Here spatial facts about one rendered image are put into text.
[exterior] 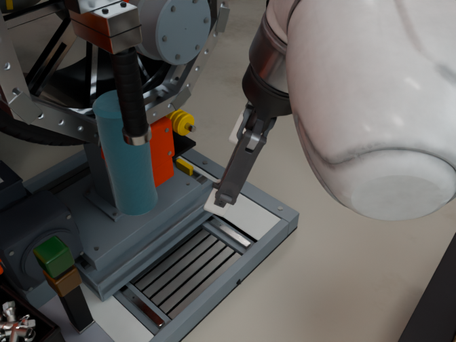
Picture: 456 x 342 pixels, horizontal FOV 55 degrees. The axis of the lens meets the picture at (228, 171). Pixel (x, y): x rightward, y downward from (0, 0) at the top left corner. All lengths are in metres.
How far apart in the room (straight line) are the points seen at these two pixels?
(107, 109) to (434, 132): 0.62
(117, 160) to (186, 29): 0.27
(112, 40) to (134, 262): 0.81
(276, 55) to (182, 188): 0.95
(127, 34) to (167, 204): 0.79
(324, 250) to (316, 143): 1.24
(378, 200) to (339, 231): 1.30
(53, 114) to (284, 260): 0.89
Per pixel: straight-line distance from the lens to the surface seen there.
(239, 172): 0.51
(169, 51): 0.76
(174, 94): 1.03
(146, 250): 1.29
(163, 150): 1.06
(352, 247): 1.54
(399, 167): 0.25
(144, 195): 0.90
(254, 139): 0.48
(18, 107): 0.81
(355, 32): 0.29
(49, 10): 0.92
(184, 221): 1.34
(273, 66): 0.45
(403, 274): 1.52
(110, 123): 0.79
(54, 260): 0.68
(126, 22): 0.59
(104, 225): 1.29
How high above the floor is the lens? 1.16
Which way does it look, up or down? 42 degrees down
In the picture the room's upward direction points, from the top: straight up
